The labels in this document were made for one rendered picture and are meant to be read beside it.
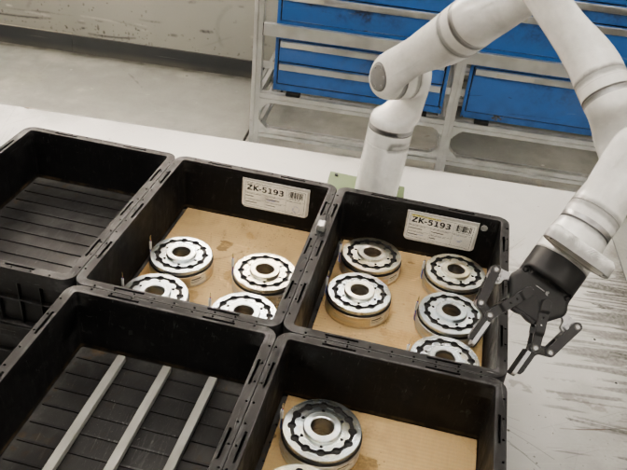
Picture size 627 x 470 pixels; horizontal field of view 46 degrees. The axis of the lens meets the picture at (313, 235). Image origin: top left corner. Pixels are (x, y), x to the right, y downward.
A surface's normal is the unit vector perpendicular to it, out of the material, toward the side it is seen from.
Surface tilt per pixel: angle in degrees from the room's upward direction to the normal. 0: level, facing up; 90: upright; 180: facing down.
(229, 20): 90
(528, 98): 90
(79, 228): 0
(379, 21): 90
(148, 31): 90
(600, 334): 0
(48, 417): 0
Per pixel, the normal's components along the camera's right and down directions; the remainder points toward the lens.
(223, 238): 0.09, -0.82
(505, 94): -0.15, 0.54
